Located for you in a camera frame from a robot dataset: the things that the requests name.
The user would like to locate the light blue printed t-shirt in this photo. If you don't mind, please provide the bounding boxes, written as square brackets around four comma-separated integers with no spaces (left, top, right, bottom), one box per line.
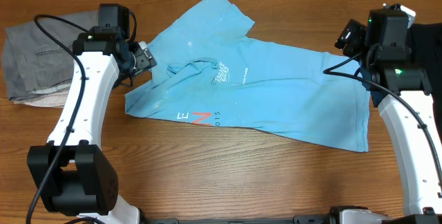
[125,0,369,152]

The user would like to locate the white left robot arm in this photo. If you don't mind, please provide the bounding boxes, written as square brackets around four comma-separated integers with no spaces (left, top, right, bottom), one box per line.
[26,3,156,223]

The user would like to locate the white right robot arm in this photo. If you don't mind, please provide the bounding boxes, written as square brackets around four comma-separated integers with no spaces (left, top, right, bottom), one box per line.
[329,4,441,223]

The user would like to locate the black garment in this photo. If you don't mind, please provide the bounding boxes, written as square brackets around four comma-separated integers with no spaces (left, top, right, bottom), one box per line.
[407,23,441,138]

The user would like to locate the folded beige garment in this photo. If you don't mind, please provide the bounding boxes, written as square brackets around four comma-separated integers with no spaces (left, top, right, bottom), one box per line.
[12,82,70,108]

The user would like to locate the folded grey trousers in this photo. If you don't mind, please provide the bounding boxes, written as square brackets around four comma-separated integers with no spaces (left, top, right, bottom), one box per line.
[1,11,98,101]

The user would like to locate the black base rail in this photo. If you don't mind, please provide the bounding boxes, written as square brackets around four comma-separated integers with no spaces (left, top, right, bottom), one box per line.
[140,214,339,224]

